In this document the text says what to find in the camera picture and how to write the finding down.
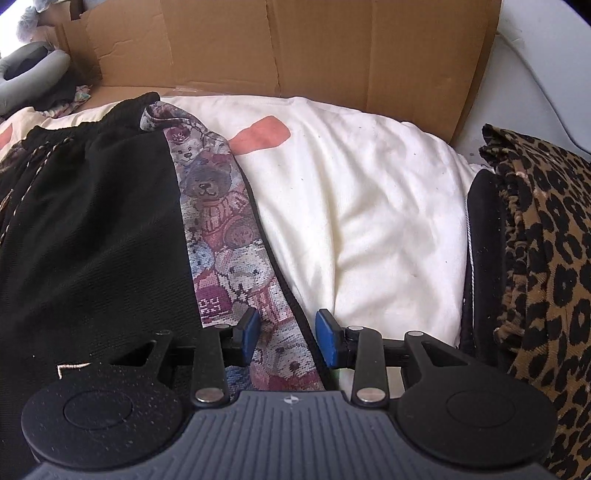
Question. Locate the leopard print garment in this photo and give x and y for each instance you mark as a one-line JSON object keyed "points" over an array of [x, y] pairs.
{"points": [[545, 240]]}

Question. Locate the black pants with bear-print trim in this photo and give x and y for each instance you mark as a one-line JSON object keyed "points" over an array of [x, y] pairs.
{"points": [[92, 230]]}

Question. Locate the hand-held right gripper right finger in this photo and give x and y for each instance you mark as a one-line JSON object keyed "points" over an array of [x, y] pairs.
{"points": [[328, 341]]}

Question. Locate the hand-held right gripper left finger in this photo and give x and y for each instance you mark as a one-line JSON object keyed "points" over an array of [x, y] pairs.
{"points": [[249, 334]]}

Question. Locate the large flat cardboard sheet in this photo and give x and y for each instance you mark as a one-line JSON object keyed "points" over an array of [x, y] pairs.
{"points": [[277, 46]]}

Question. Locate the grey neck pillow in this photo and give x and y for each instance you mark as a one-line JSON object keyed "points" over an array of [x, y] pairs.
{"points": [[41, 69]]}

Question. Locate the cream bear print blanket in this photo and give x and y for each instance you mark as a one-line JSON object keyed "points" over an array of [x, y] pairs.
{"points": [[360, 207]]}

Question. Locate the dark cloth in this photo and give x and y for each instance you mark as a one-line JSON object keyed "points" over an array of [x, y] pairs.
{"points": [[60, 94]]}

